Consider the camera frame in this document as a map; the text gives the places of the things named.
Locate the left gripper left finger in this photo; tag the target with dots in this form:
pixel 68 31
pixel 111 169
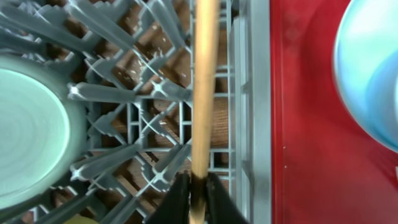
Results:
pixel 174 208

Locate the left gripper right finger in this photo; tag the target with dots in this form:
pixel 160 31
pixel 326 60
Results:
pixel 221 209

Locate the yellow cup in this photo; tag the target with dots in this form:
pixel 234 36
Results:
pixel 78 219

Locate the green bowl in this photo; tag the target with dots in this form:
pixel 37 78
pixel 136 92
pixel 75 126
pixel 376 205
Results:
pixel 42 131

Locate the wooden chopstick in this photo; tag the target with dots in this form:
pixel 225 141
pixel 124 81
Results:
pixel 205 60

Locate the light blue bowl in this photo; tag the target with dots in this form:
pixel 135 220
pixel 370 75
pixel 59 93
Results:
pixel 365 67

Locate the grey dishwasher rack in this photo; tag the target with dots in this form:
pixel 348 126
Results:
pixel 131 65

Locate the red plastic tray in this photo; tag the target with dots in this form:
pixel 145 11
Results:
pixel 325 168

